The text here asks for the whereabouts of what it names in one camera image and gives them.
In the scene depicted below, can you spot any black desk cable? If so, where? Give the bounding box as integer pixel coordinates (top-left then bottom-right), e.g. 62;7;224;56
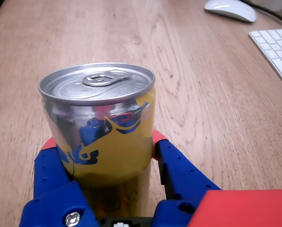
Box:
239;0;282;27

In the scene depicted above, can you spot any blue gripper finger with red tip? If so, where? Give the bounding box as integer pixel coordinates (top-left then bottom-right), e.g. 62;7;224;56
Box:
151;129;223;227
19;137;99;227

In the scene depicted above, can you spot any yellow Red Bull can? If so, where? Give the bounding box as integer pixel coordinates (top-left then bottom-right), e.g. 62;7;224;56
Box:
38;62;155;218

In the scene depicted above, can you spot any white computer mouse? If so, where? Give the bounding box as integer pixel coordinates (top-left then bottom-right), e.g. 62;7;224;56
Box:
204;0;257;23

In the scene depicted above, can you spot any large white paper cup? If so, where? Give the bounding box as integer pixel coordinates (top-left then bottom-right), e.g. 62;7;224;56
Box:
250;0;282;12

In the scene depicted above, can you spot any white keyboard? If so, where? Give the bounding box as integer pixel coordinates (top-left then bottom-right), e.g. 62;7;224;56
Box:
248;28;282;94

